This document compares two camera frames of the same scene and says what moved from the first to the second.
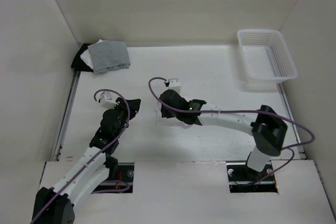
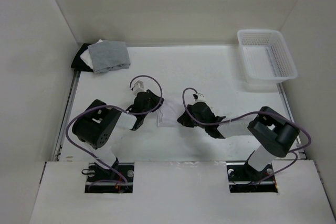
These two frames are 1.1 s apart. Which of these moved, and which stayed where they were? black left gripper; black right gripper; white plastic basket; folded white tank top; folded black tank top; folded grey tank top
Moved: black left gripper; black right gripper
Stayed: white plastic basket; folded grey tank top; folded black tank top; folded white tank top
